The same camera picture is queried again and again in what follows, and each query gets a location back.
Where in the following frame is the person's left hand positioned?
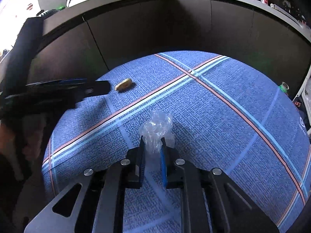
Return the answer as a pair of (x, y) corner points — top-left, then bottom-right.
(1, 115), (46, 165)

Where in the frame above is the green thermos bottle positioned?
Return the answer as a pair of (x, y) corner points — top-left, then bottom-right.
(279, 82), (289, 95)

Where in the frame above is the brown peanut shell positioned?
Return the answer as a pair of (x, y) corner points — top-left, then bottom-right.
(115, 78), (133, 92)

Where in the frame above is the dark kitchen counter cabinet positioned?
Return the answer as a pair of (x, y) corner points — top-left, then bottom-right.
(28, 0), (310, 96)

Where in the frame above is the clear plastic wrap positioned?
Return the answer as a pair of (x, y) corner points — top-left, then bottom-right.
(139, 110), (175, 154)

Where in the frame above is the blue plaid tablecloth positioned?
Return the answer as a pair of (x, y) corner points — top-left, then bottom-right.
(42, 51), (310, 232)

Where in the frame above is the dark blue snack bag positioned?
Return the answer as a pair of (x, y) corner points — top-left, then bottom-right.
(293, 96), (310, 130)

